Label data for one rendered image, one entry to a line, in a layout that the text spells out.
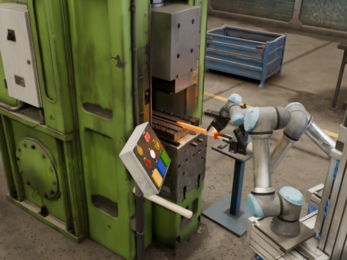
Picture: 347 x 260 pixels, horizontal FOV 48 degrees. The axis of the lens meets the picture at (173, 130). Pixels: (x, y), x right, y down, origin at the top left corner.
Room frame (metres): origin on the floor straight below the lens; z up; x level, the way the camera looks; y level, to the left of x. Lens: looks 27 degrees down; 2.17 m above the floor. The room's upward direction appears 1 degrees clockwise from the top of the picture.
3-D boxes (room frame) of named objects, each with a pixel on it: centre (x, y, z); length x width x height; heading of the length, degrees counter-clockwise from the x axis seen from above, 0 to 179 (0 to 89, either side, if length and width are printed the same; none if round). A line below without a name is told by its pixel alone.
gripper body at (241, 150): (2.12, -0.41, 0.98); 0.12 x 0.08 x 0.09; 55
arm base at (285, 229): (1.55, -0.59, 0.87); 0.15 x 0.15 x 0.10
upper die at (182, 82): (2.46, 0.11, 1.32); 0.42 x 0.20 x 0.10; 55
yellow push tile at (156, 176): (1.71, 0.08, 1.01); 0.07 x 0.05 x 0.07; 170
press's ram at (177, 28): (2.49, 0.08, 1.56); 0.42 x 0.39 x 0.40; 55
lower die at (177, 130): (2.46, 0.11, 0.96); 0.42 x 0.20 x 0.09; 55
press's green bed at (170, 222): (2.51, 0.09, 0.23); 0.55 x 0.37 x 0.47; 55
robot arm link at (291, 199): (1.55, -0.58, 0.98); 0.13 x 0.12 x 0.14; 99
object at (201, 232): (2.31, -0.10, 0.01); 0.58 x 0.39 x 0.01; 145
